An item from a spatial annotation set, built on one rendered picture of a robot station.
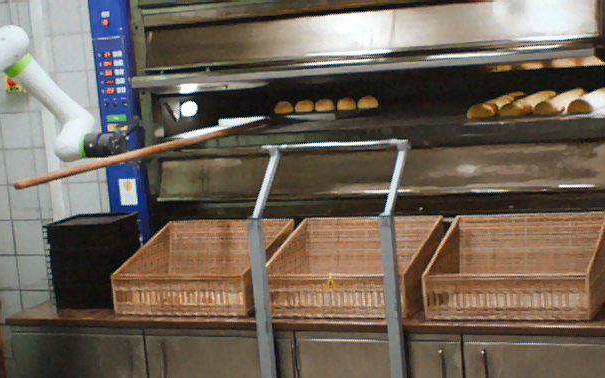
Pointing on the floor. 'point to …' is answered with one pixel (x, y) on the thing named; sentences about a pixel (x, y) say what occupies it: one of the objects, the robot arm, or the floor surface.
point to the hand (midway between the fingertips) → (154, 141)
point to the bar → (264, 244)
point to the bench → (321, 345)
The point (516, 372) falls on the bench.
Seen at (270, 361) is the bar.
